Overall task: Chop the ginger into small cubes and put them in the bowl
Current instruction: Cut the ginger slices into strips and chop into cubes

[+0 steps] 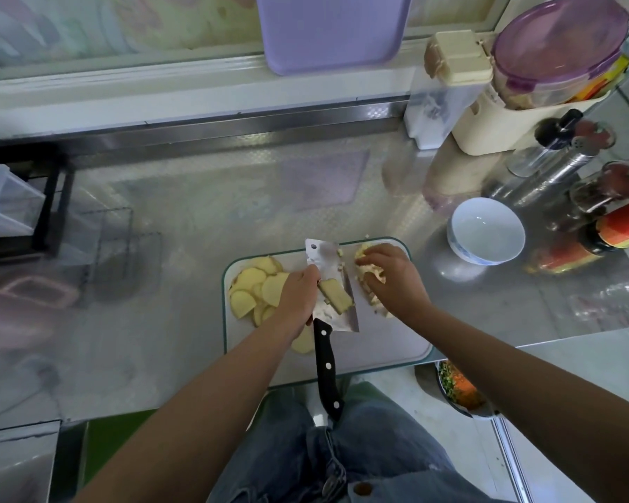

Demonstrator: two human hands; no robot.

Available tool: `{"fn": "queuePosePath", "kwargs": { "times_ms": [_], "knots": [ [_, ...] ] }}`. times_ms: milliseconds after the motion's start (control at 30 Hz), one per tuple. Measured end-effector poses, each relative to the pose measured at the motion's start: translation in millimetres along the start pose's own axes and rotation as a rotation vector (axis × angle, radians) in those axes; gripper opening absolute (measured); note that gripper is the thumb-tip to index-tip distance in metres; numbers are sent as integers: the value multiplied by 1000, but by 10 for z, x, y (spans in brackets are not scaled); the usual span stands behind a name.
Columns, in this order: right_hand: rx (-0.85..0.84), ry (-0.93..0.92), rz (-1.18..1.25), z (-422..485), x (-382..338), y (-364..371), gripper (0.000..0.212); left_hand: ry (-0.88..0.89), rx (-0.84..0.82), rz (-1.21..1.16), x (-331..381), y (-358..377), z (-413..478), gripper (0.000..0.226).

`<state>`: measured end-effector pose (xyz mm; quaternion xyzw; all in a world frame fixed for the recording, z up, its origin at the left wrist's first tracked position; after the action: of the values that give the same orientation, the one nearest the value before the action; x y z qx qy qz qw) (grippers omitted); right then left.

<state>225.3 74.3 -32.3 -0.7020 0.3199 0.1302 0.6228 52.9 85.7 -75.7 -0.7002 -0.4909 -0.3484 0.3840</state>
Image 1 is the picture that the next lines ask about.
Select pile of yellow potato slices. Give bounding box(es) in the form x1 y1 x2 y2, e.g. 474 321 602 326
227 255 318 355

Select white cutting board green rim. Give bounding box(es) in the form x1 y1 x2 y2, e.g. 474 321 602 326
222 236 435 388

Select white bowl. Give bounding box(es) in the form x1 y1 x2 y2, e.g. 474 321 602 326
447 196 528 267

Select glass bottle black cap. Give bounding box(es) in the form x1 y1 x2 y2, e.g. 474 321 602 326
506 108 584 179

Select person's right forearm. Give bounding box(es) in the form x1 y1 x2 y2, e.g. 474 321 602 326
411 307 629 503

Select black metal rack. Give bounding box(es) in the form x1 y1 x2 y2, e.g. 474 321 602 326
0 146 77 266

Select metal bowl with scraps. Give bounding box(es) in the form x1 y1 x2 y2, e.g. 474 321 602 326
436 358 503 419

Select clear container cream lid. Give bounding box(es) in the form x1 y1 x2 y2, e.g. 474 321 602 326
403 30 495 151

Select person's right hand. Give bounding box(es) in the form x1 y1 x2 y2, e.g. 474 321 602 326
354 242 433 329

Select steel bin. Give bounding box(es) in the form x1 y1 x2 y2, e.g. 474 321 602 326
0 418 62 503

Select clear plastic storage box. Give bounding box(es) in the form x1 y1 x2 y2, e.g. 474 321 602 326
0 164 48 239

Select glass jar red lid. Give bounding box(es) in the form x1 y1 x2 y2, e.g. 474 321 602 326
569 162 629 216

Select sauce bottle red label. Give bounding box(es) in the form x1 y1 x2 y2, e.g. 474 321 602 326
577 194 629 258

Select cream plastic canister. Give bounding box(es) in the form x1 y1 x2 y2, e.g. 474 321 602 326
451 87 604 157

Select clear plastic bottle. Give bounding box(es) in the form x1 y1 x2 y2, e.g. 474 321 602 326
566 275 629 331

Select person's blue jeans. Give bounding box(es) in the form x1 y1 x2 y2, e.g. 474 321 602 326
204 382 509 503

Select pile of diced potato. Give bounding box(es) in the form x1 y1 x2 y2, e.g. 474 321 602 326
354 244 391 319

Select person's left hand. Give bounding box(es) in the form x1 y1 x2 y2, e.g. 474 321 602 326
273 265 322 336

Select purple lid food container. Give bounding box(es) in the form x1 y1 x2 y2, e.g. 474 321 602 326
491 0 629 110

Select purple plastic cutting board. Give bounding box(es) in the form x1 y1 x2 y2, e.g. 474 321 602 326
254 0 414 76

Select person's left forearm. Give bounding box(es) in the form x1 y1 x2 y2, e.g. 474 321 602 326
73 319 305 503

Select steel cleaver knife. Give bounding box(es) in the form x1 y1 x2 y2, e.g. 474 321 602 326
304 238 362 420

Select green mat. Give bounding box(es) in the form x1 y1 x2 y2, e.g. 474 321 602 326
82 408 159 483

